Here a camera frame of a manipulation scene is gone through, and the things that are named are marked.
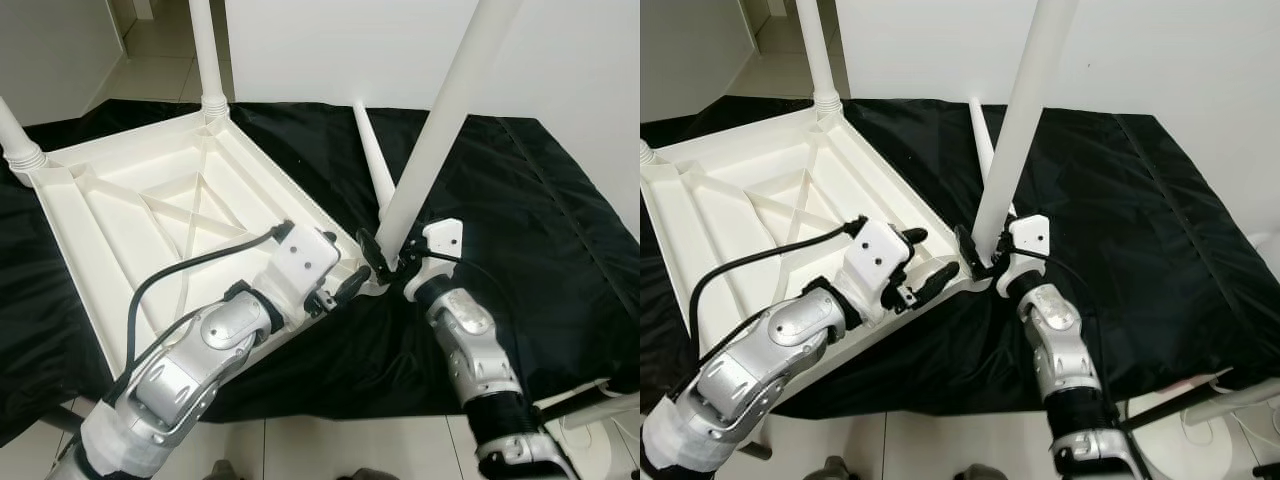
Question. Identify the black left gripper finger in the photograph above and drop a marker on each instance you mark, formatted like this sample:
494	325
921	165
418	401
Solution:
940	282
914	238
355	282

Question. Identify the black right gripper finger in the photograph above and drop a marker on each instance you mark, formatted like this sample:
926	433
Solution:
376	255
970	250

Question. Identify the white plastic table leg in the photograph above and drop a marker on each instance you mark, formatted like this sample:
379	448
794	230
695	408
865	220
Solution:
18	140
818	60
372	150
208	60
982	140
450	110
646	153
1025	110

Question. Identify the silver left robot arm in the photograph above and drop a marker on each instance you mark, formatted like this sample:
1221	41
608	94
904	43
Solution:
750	370
180	380

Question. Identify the black fabric table cover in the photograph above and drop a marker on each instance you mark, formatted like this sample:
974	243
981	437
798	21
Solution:
1160	220
540	220

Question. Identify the grey robot right leg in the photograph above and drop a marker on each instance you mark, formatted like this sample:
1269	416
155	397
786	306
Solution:
980	473
375	474

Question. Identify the grey robot leg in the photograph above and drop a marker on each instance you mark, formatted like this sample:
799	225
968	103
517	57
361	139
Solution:
980	473
832	470
222	471
375	474

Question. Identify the grey robot left leg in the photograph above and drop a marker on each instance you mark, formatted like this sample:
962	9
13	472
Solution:
222	471
832	470

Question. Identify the dark metal table leg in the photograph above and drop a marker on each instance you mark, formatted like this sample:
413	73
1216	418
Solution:
757	450
580	402
1175	408

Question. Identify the white floor fan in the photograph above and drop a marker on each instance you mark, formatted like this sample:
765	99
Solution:
610	440
1200	440

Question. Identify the black magenta appliance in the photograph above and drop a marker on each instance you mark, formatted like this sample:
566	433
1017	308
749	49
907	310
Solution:
1268	468

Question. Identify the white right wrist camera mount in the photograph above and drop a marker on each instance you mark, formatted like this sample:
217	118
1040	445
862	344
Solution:
440	245
1030	240

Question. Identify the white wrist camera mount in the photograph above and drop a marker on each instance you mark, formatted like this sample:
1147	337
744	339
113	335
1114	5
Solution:
1030	240
878	255
305	260
440	245

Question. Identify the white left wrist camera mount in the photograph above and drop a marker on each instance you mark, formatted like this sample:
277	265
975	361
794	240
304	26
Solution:
305	260
878	255

